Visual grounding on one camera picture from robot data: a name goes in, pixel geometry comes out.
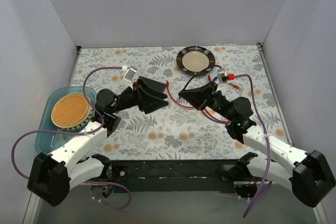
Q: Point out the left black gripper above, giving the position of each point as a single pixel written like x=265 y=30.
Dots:
x=139 y=94

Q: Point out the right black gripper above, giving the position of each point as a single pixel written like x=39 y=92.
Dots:
x=208 y=97

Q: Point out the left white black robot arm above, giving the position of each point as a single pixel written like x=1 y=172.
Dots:
x=53 y=175

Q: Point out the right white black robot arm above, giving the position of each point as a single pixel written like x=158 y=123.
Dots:
x=311 y=177

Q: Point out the dark rimmed beige plate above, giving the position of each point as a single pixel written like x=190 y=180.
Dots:
x=194 y=59

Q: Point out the floral tablecloth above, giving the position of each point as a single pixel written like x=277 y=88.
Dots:
x=176 y=131

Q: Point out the orange woven round plate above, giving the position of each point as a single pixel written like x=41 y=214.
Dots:
x=71 y=112

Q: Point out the teal plastic tray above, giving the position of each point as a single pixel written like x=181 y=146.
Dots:
x=47 y=142

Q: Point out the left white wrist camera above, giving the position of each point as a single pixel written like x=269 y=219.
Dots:
x=130 y=74

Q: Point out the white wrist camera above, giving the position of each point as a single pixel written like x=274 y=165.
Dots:
x=130 y=74
x=223 y=78

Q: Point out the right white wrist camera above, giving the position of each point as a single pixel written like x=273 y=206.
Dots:
x=223 y=78

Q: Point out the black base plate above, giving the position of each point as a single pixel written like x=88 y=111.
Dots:
x=179 y=175

